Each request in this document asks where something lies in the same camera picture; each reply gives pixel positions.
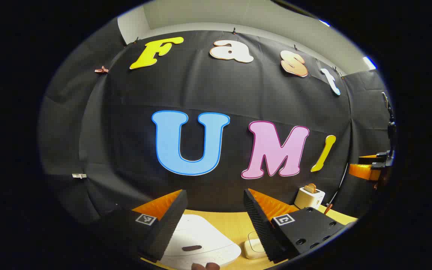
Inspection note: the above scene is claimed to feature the white cable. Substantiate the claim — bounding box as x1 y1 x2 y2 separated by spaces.
330 161 350 206

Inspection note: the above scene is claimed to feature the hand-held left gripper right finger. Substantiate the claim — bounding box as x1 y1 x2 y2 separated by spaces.
243 188 357 263

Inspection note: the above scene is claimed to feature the clear plastic container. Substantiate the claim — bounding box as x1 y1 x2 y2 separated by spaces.
244 231 267 260

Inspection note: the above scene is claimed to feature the white toaster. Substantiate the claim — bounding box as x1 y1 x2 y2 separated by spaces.
294 186 326 210

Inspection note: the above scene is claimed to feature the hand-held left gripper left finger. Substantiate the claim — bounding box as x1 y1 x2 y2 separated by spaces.
101 189 188 262

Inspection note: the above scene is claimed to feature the white rice cooker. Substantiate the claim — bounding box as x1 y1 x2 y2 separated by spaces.
159 214 242 270

